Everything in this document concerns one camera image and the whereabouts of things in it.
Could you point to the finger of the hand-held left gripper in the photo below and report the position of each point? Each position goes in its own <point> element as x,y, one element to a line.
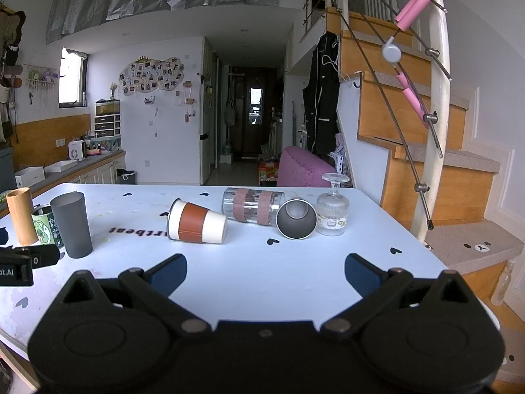
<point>47,255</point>

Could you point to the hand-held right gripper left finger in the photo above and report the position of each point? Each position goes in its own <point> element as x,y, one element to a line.
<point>170,274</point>

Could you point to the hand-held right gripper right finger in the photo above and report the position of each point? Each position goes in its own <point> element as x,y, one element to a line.
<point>363,274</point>

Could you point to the dark grey tumbler cup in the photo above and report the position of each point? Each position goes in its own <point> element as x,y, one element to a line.
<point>71,225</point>

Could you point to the bamboo cup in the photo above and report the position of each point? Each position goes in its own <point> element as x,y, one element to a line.
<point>22,213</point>

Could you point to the white cup with brown sleeve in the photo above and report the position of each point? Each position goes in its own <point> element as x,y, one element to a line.
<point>192,223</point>

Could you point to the grey metal cup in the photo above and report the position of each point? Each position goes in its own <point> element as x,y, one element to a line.
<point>297,230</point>

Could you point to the clear glass cup brown bands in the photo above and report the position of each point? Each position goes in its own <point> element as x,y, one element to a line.
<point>250,207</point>

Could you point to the green printed mug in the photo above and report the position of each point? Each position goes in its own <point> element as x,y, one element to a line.
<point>45,230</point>

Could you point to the clear glass goblet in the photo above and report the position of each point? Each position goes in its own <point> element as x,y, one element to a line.
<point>333,209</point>

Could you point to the white box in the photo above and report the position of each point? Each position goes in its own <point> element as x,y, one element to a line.
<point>29,175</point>

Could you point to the white flat tray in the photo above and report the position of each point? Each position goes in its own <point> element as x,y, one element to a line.
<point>60,166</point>

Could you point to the white kitchen cabinet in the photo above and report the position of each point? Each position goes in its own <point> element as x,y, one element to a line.
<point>102,173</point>

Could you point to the black waste bin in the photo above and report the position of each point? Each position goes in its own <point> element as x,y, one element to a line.
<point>126,176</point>

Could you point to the small white appliance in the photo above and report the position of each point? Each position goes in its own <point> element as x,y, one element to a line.
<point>76,150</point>

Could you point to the grey bear print stair mat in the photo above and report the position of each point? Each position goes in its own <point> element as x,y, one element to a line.
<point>471,246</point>

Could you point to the purple sofa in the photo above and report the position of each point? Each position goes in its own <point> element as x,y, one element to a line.
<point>301,168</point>

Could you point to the colourful cardboard box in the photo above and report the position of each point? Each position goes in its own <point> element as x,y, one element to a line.
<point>268,171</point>

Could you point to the clear plastic bottle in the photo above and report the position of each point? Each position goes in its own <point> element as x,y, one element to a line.
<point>503,287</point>

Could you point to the white drawer organizer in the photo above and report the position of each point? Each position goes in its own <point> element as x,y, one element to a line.
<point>107,125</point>

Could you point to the dark entrance door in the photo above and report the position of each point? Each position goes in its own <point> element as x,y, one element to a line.
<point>256,139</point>

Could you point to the hanging tote bag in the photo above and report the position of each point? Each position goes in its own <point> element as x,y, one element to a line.
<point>229,115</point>

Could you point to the wooden staircase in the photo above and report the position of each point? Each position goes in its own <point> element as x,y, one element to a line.
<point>377,102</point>

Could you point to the black hanging coat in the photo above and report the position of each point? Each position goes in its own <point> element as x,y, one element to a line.
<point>324,102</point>

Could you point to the dark framed window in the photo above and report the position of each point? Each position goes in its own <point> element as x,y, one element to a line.
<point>71,78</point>

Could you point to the small pink foam tube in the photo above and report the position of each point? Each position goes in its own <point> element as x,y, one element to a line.
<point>412,98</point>

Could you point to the cloud shaped photo board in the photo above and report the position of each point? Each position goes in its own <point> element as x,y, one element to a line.
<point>149,76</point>

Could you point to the round white device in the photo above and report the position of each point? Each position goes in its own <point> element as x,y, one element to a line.
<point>391,52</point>

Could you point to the large pink foam tube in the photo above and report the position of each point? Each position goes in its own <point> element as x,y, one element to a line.
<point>414,8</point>

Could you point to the white bracket rack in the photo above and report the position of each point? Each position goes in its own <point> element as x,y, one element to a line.
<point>338,162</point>

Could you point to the wall jewellery rack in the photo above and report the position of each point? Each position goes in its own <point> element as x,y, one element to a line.
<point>39,84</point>

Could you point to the black wall hook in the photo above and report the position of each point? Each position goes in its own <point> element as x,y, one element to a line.
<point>357,81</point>

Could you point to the white stair railing post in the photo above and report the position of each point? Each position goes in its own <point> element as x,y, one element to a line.
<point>439,90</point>

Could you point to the wooden wavy frame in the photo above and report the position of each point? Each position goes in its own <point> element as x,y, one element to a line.
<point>10,28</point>

